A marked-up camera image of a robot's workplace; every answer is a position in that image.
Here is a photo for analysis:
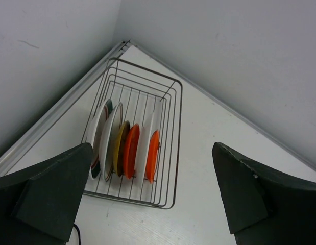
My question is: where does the large orange plate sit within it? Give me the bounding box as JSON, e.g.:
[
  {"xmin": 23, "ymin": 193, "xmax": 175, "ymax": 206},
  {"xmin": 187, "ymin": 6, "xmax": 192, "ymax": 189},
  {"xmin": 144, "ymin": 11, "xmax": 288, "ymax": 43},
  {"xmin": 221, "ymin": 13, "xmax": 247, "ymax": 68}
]
[{"xmin": 123, "ymin": 124, "xmax": 140, "ymax": 179}]

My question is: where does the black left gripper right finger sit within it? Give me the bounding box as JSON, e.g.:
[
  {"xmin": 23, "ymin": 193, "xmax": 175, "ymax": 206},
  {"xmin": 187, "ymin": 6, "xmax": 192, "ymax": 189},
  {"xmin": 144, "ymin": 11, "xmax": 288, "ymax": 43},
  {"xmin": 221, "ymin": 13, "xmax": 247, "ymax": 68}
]
[{"xmin": 212, "ymin": 142, "xmax": 316, "ymax": 244}]

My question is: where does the white plate green red rim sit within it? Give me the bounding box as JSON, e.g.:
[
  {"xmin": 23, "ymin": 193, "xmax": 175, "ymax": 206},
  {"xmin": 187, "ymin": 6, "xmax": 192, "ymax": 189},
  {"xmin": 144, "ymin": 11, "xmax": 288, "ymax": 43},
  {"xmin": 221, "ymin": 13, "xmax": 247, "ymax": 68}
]
[{"xmin": 86, "ymin": 99, "xmax": 113, "ymax": 180}]

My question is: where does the black cable under gripper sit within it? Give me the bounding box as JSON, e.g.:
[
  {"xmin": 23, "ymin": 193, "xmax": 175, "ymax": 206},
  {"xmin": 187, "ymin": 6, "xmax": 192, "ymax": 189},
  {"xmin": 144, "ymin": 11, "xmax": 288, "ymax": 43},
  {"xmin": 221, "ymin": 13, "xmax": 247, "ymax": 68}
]
[{"xmin": 72, "ymin": 224, "xmax": 82, "ymax": 245}]

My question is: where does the metal wire dish rack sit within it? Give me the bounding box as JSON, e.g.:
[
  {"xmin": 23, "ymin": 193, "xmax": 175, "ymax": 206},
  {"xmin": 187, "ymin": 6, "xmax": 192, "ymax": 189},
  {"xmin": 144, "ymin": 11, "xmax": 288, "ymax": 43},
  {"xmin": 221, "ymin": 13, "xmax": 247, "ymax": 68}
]
[{"xmin": 82, "ymin": 58, "xmax": 183, "ymax": 210}]

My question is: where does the olive brown plate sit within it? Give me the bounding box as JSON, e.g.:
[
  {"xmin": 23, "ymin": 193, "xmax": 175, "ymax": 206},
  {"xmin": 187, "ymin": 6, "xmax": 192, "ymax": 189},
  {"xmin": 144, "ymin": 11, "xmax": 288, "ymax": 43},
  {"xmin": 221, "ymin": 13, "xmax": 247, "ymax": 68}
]
[{"xmin": 113, "ymin": 120, "xmax": 130, "ymax": 177}]

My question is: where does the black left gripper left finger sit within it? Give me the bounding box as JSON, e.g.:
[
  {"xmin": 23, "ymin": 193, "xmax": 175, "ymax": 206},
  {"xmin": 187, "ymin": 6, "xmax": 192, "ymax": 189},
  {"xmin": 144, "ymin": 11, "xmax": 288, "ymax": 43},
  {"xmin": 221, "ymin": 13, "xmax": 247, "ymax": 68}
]
[{"xmin": 0, "ymin": 143, "xmax": 93, "ymax": 244}]

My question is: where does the white plate teal maroon rim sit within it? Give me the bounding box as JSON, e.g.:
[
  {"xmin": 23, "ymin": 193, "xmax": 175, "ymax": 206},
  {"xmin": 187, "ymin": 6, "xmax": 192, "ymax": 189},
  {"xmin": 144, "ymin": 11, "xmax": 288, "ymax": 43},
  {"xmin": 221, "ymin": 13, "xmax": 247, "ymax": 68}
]
[{"xmin": 134, "ymin": 103, "xmax": 162, "ymax": 189}]

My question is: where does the small orange plate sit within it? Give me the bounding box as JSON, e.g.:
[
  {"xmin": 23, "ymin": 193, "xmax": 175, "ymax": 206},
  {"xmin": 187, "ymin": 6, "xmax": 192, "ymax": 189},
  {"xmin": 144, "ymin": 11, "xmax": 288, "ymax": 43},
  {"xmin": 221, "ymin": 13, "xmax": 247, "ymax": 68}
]
[{"xmin": 145, "ymin": 130, "xmax": 159, "ymax": 183}]

